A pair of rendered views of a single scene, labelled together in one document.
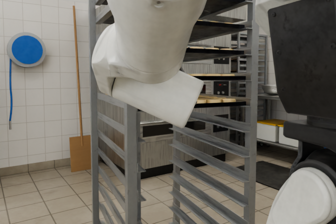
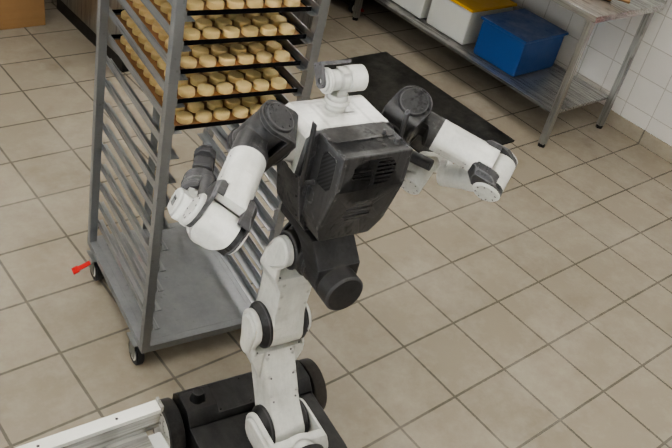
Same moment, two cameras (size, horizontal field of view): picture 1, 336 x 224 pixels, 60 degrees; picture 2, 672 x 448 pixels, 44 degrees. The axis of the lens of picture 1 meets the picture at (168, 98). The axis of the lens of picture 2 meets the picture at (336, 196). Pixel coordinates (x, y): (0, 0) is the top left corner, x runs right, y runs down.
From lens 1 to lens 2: 1.78 m
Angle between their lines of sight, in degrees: 33
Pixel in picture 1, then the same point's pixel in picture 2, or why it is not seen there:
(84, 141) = not seen: outside the picture
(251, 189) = not seen: hidden behind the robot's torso
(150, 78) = not seen: hidden behind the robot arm
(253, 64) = (308, 78)
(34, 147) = not seen: outside the picture
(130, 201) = (158, 206)
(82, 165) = (18, 18)
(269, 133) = not seen: outside the picture
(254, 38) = (313, 53)
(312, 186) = (282, 249)
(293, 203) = (274, 252)
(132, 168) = (163, 180)
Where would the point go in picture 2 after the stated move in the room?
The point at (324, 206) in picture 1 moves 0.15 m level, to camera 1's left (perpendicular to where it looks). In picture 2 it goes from (284, 260) to (228, 255)
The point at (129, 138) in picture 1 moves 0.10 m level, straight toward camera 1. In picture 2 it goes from (163, 156) to (165, 175)
